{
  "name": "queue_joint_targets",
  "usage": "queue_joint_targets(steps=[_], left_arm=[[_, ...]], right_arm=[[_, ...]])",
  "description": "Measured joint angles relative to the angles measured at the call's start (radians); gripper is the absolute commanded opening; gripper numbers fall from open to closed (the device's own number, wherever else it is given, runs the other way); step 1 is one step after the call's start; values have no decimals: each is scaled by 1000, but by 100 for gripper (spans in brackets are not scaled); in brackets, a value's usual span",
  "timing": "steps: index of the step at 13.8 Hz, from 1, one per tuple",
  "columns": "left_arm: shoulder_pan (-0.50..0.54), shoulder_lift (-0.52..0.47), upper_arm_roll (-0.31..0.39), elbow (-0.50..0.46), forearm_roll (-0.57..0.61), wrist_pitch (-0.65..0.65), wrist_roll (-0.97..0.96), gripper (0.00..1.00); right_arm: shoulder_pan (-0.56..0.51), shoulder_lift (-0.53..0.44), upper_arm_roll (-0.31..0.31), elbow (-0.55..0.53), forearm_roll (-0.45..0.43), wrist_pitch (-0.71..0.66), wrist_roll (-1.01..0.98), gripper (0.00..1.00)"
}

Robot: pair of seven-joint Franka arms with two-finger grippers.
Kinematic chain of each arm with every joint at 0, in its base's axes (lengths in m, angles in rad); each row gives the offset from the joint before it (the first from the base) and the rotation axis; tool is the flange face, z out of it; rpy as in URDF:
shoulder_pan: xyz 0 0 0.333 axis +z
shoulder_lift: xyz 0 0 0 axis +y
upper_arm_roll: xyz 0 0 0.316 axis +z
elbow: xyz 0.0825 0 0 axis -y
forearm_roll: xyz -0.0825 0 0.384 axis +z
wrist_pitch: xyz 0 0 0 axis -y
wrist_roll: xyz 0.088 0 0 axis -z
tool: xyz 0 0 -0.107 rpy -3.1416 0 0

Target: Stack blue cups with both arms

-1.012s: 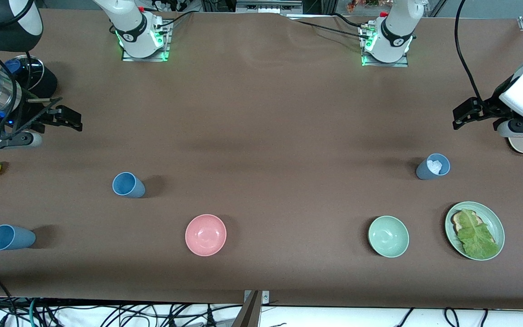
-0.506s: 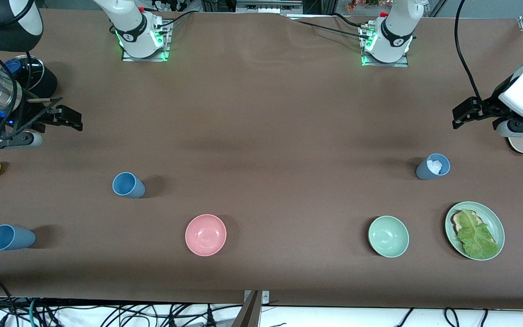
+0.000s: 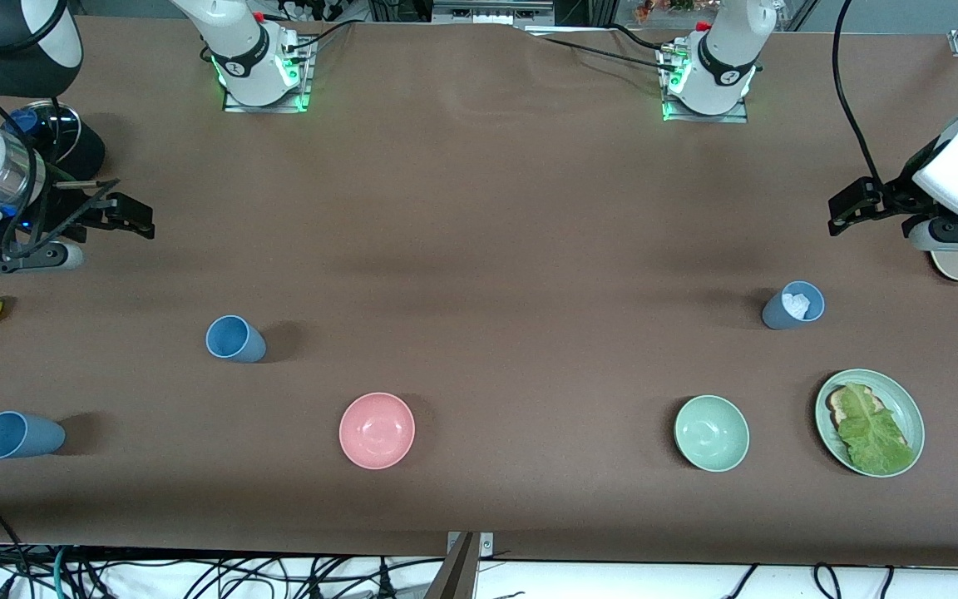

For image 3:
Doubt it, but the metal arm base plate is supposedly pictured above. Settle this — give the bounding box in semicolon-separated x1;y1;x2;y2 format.
222;35;315;114
659;43;751;125

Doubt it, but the black cable at arm base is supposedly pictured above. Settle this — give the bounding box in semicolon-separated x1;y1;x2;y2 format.
527;23;681;74

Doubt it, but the green lettuce leaf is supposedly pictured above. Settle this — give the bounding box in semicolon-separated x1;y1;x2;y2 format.
837;383;916;475

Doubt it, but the black cable to left gripper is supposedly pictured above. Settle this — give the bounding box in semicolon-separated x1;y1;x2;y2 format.
832;0;889;189

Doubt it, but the toast bread slice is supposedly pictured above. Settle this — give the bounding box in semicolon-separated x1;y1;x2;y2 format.
827;384;887;433

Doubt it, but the blue cup holding tissue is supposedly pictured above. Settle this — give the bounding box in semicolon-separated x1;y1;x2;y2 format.
761;280;826;331

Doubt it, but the pale green bowl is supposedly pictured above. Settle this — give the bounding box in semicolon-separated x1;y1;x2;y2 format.
674;394;751;473

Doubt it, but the pale green plate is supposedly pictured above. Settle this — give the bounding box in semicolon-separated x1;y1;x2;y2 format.
814;369;926;478

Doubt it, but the pink bowl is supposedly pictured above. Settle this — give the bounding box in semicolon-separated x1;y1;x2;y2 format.
338;392;417;471

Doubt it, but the glass lid with blue knob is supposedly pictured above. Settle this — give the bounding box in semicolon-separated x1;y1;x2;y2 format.
2;101;82;171

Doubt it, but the black pot with blue handle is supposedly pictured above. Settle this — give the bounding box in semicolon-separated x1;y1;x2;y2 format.
1;100;106;191

